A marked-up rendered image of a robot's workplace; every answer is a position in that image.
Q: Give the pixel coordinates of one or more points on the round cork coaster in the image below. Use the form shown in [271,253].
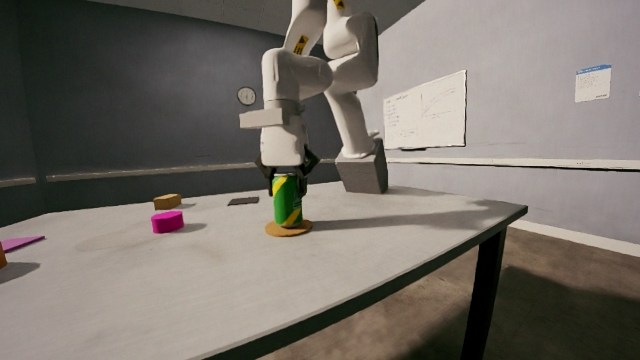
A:
[276,231]

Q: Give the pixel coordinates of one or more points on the dark grey square tile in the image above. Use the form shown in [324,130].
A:
[241,201]

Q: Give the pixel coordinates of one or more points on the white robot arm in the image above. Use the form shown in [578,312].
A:
[289,76]

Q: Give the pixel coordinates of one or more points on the orange cylinder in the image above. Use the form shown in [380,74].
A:
[3,261]

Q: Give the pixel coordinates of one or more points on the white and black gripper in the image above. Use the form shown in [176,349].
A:
[286,146]

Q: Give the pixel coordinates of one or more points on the green and yellow drink can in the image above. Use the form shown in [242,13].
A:
[287,206]

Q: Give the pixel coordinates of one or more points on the magenta short cylinder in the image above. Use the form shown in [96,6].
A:
[167,222]

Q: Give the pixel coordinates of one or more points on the pink square block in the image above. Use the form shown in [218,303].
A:
[15,243]

